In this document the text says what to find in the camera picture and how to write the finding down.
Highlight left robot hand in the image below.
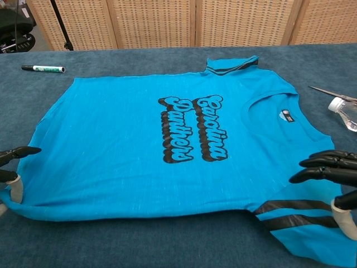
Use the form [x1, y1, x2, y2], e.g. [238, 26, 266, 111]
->
[0, 146, 42, 217]

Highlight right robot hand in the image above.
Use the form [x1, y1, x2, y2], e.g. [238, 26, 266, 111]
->
[289, 150, 357, 241]

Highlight blue printed t-shirt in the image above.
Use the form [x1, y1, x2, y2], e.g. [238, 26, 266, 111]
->
[0, 55, 357, 265]

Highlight clear plastic water bottle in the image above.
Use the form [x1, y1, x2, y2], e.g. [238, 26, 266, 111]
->
[327, 97, 357, 133]

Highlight green and white marker pen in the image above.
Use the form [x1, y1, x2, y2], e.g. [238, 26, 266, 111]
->
[21, 64, 66, 74]

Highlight black office chair base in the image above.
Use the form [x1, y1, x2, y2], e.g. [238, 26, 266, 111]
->
[0, 0, 36, 54]

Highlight black tripod stand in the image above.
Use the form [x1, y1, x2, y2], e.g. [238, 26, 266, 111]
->
[50, 0, 74, 51]

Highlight dark teal table cloth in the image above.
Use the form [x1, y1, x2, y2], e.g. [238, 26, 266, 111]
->
[0, 43, 357, 268]

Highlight woven wooden folding screen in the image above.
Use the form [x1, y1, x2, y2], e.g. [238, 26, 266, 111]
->
[25, 0, 357, 51]

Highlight black-handled steel scissors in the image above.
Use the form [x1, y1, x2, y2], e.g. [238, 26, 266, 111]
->
[308, 85, 357, 102]

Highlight thin black hanging cable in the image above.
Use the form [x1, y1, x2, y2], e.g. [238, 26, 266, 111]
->
[15, 0, 20, 39]

